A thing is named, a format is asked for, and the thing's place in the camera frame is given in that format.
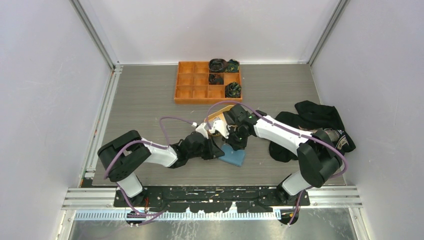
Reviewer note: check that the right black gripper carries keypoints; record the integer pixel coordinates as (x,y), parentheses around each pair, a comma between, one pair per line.
(236,146)

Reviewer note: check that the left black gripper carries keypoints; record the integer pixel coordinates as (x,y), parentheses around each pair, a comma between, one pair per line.
(214,151)

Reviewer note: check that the blue leather card holder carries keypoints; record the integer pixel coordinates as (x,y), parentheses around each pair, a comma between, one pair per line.
(231,156)

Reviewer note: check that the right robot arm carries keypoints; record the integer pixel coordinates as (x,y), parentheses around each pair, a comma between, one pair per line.
(316,155)

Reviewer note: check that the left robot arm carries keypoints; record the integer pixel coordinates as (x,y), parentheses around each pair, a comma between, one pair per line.
(123,155)

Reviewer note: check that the oval wooden tray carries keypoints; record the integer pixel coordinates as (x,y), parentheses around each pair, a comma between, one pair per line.
(218,115)

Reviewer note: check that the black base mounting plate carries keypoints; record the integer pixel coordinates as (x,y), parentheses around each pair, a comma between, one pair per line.
(215,199)

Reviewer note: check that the dark rolled sock middle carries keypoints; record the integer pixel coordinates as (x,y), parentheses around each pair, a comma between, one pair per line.
(215,79)

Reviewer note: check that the dark rolled sock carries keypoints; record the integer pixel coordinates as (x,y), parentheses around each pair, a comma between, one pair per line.
(215,79)
(217,65)

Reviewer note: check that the orange compartment organizer tray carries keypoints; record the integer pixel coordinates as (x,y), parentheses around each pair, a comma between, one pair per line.
(192,86)

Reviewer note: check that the green rolled sock top right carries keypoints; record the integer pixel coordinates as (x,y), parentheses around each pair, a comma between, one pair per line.
(233,66)

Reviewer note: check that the black garment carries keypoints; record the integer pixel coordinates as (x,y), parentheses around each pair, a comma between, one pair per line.
(313,117)

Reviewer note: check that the dark rolled sock top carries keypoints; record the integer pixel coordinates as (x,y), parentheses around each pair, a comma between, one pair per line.
(217,65)

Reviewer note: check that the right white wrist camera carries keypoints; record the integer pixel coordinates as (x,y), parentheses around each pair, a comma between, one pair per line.
(221,127)

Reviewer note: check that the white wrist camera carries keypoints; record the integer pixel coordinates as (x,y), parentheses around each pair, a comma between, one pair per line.
(201,128)
(221,127)

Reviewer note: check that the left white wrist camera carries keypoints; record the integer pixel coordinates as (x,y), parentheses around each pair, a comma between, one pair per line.
(201,128)

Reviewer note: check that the aluminium frame rail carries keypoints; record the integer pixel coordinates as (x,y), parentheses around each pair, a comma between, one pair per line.
(98,204)

